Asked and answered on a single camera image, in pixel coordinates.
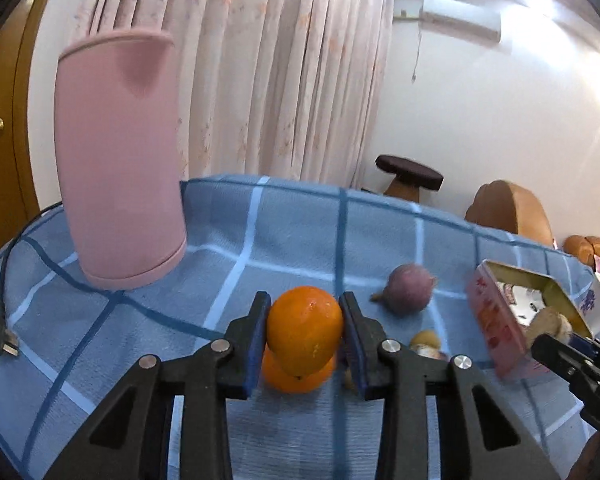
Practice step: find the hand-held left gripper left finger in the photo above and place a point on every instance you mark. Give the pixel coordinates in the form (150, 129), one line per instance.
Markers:
(255, 340)

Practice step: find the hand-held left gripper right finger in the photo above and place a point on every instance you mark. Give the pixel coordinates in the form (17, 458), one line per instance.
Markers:
(354, 345)

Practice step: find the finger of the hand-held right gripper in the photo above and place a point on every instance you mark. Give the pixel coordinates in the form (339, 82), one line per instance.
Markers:
(555, 352)
(585, 342)

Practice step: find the kiwi fruit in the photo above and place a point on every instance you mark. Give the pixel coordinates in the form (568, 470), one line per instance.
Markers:
(547, 322)

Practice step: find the large orange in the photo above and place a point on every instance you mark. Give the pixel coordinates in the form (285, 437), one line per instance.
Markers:
(302, 327)

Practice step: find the small orange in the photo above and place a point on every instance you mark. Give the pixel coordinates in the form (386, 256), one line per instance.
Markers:
(295, 384)

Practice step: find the small yellow fruit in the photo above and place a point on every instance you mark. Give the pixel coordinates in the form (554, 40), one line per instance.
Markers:
(425, 341)

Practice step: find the pink tin box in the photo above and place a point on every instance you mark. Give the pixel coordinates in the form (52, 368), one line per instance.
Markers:
(490, 320)

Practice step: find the purple round fruit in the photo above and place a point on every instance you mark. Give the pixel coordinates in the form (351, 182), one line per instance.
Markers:
(410, 290)

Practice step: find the white cup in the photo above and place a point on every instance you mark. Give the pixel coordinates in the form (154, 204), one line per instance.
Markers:
(597, 305)

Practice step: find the brown leather sofa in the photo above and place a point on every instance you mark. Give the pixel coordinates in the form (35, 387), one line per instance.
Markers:
(582, 247)

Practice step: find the blue checked blanket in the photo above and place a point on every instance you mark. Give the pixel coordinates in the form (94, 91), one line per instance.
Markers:
(280, 240)

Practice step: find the brown leather armchair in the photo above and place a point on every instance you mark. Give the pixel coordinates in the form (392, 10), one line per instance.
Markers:
(510, 210)

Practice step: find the dark cushioned wooden stool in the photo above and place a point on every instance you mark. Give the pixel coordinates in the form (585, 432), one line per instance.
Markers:
(407, 170)

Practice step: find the pink electric kettle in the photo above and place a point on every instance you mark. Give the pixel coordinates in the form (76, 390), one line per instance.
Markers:
(115, 170)

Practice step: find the floral beige curtain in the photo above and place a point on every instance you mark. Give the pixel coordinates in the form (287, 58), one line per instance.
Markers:
(255, 85)

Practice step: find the wooden door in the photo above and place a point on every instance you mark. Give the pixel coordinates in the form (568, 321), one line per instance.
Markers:
(0, 185)

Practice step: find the white air conditioner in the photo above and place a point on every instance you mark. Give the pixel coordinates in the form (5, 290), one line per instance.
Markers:
(460, 15)

